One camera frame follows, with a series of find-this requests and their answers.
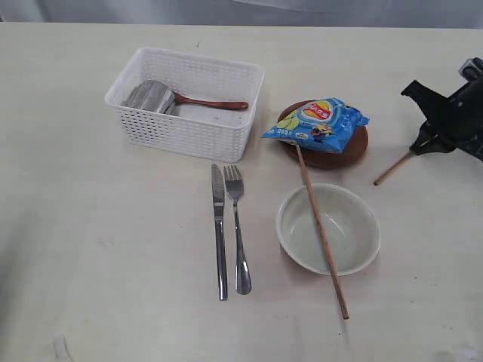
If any steel fork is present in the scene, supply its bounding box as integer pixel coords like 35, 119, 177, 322
223, 164, 252, 295

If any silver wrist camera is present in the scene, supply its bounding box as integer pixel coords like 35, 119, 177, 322
458, 57, 483, 82

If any stainless steel cup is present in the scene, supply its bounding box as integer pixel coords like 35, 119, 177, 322
122, 80, 175, 115

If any brown wooden spoon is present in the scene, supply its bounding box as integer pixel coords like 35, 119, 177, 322
174, 92, 249, 111

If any pale green ceramic bowl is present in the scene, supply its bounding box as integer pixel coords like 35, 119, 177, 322
275, 183, 380, 276

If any blue chips bag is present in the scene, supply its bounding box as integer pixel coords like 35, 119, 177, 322
263, 98, 369, 152

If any brown round plate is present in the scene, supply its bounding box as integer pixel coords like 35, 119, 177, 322
277, 100, 369, 170

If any steel table knife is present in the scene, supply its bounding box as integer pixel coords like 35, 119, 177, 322
211, 164, 228, 301

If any grey backdrop curtain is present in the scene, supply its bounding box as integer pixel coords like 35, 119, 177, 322
1, 1, 482, 29

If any white plastic woven basket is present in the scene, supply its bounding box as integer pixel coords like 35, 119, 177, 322
105, 48, 265, 163

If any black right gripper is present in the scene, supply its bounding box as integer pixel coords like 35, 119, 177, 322
401, 77, 482, 161

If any wooden chopstick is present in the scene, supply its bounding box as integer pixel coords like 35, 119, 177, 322
296, 144, 350, 321
373, 151, 414, 186

